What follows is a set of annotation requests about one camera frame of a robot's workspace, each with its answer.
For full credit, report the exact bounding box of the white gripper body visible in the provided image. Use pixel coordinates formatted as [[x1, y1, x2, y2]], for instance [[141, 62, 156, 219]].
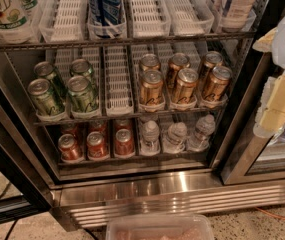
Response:
[[253, 71, 285, 138]]

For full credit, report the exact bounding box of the red coke can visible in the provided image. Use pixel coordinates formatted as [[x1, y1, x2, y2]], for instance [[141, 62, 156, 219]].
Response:
[[58, 134, 83, 163], [114, 119, 132, 131], [115, 129, 134, 156], [86, 131, 109, 160], [60, 123, 80, 139], [88, 120, 107, 136]]

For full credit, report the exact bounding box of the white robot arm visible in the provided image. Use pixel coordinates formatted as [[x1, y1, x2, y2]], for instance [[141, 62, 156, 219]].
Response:
[[253, 16, 285, 138]]

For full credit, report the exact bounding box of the gold can front right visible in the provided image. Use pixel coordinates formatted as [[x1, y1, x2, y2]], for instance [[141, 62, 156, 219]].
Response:
[[201, 66, 232, 102]]

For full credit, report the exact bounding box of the gold can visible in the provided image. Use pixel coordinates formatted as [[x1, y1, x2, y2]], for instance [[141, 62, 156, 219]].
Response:
[[201, 66, 232, 102], [140, 70, 163, 106], [171, 68, 198, 104], [198, 51, 223, 87], [139, 53, 161, 71], [166, 53, 190, 89]]

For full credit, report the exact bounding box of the right glass fridge door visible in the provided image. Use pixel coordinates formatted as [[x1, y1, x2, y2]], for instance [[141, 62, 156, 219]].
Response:
[[221, 52, 285, 185]]

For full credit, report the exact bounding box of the gold can rear right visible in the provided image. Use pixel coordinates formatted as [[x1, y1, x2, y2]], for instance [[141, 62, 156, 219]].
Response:
[[198, 51, 223, 87]]

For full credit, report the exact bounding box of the gold can front middle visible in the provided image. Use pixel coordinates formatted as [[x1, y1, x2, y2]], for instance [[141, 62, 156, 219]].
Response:
[[171, 68, 198, 104]]

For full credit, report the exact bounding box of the gold can rear middle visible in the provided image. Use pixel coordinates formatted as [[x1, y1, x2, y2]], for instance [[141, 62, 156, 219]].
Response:
[[166, 53, 190, 89]]

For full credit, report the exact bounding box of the gold can front left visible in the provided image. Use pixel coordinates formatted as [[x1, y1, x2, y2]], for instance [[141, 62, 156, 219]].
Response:
[[140, 70, 163, 106]]

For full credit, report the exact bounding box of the gold can rear left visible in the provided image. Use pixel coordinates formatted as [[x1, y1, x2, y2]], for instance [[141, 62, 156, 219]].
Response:
[[139, 53, 161, 71]]

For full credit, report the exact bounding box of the empty white tray middle shelf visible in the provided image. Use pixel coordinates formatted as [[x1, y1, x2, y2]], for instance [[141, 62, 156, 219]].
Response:
[[104, 46, 134, 116]]

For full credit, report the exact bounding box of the green can front right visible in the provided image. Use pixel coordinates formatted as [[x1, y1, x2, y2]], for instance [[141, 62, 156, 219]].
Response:
[[67, 75, 98, 113]]

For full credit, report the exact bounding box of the green can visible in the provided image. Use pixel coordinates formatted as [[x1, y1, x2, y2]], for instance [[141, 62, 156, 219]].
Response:
[[34, 61, 67, 99], [69, 58, 96, 84], [27, 78, 65, 116], [67, 75, 98, 113]]

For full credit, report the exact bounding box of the green can rear right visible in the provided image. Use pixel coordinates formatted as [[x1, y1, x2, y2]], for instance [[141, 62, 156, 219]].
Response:
[[69, 58, 96, 84]]

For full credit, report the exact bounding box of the green can rear left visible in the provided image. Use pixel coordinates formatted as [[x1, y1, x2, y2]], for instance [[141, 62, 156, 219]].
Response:
[[34, 61, 67, 99]]

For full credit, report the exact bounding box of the green can front left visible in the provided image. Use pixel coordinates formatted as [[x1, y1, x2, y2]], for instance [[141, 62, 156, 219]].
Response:
[[27, 78, 65, 116]]

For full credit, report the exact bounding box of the left open fridge door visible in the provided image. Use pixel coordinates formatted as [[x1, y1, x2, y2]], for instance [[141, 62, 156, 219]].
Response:
[[0, 90, 52, 224]]

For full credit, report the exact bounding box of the water bottle right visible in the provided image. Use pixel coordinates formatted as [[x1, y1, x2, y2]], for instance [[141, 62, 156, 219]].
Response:
[[187, 114, 216, 152]]

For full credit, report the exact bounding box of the water bottle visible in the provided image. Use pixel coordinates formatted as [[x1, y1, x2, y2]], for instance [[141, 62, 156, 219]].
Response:
[[163, 122, 187, 154], [141, 120, 160, 156], [187, 114, 216, 152]]

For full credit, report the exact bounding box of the white label bottle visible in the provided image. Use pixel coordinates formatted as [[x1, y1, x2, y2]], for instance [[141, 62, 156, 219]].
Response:
[[220, 0, 255, 32]]

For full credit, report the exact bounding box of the water bottle middle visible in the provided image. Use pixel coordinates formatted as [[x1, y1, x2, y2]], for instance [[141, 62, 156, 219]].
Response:
[[163, 122, 187, 154]]

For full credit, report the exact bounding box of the empty white tray top right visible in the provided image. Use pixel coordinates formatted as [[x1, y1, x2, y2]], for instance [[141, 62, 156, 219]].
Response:
[[165, 0, 214, 36]]

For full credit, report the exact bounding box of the empty white tray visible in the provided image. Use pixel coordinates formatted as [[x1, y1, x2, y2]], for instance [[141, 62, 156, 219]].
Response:
[[165, 0, 214, 36], [39, 0, 87, 43], [129, 0, 171, 38]]

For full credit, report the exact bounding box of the water bottle left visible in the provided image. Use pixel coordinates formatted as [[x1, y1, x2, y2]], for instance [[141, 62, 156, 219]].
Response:
[[141, 120, 160, 156]]

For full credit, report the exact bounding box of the empty white tray top middle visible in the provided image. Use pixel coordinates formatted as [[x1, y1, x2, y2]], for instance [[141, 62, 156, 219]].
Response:
[[129, 0, 171, 38]]

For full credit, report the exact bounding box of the clear plastic container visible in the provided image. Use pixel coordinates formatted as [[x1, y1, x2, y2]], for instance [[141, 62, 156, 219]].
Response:
[[106, 214, 215, 240]]

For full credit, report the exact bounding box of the blue pepsi bottle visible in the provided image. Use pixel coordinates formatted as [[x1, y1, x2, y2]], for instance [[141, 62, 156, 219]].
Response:
[[88, 0, 126, 39]]

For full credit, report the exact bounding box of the empty white tray top left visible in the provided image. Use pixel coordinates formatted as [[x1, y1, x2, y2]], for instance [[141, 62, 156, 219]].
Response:
[[39, 0, 87, 43]]

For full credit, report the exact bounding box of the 7up bottle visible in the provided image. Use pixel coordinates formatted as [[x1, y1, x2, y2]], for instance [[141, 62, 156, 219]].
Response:
[[0, 0, 31, 44]]

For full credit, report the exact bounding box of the orange cable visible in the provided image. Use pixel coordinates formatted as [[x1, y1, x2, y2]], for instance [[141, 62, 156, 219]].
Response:
[[255, 206, 285, 222]]

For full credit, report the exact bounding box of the black cable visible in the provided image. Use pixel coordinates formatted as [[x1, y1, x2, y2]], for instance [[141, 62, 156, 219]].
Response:
[[3, 218, 20, 240]]

